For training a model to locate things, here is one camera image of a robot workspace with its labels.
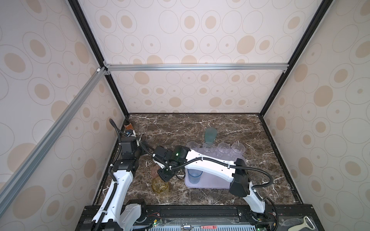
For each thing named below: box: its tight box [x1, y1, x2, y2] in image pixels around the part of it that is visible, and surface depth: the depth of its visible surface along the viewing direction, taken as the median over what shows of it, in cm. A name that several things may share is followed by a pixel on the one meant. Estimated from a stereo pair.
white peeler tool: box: [287, 215, 316, 231], surface depth 72 cm
